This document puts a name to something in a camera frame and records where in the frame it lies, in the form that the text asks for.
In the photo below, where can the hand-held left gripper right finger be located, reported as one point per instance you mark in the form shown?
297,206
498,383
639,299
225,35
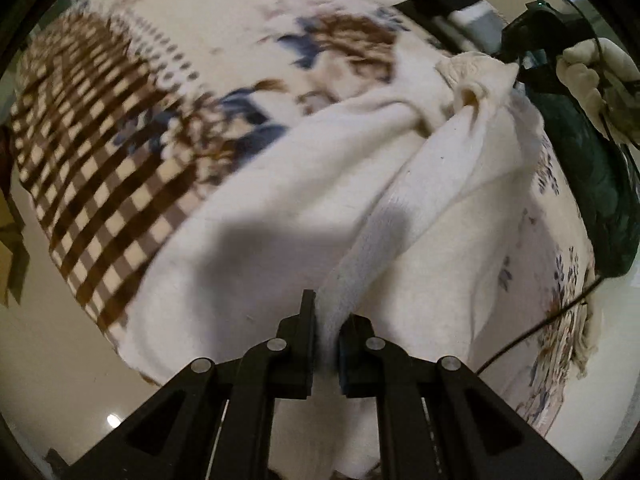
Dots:
344,360

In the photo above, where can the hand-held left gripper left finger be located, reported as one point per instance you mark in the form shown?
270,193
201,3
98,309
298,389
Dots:
306,345

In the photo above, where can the printed checkered floral blanket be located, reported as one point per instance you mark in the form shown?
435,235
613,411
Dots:
165,55

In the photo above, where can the person's right forearm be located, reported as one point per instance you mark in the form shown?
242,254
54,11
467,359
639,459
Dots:
595,175

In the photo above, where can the black and grey garment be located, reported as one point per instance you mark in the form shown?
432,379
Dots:
452,10

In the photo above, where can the person's right hand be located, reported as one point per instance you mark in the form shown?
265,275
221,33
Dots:
597,77

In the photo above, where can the white fleece garment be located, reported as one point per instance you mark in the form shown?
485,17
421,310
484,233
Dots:
280,200

